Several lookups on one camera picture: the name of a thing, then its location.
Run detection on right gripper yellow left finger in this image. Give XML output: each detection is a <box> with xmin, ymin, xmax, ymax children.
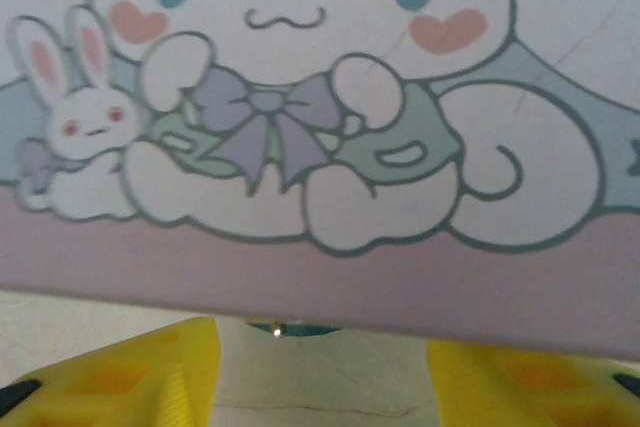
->
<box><xmin>0</xmin><ymin>315</ymin><xmax>222</xmax><ymax>427</ymax></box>

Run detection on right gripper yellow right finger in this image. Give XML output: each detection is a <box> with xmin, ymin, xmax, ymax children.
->
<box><xmin>427</xmin><ymin>338</ymin><xmax>640</xmax><ymax>427</ymax></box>

